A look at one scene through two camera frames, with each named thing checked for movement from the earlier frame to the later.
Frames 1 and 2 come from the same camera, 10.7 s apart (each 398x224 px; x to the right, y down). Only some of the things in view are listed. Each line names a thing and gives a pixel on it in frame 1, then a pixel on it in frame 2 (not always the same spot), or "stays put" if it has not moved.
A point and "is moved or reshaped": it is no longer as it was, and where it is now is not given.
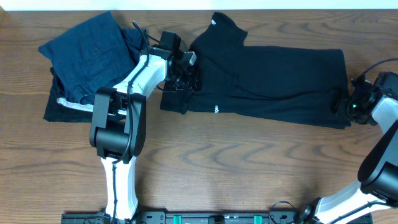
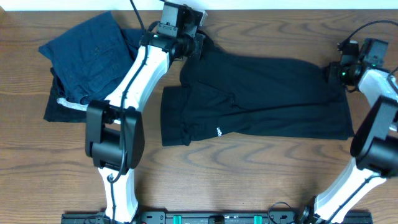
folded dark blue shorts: (92, 57) stays put
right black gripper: (343, 106) → (333, 72)
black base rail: (219, 218) stays put
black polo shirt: (296, 84) is moved or reshaped
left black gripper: (189, 80) → (199, 43)
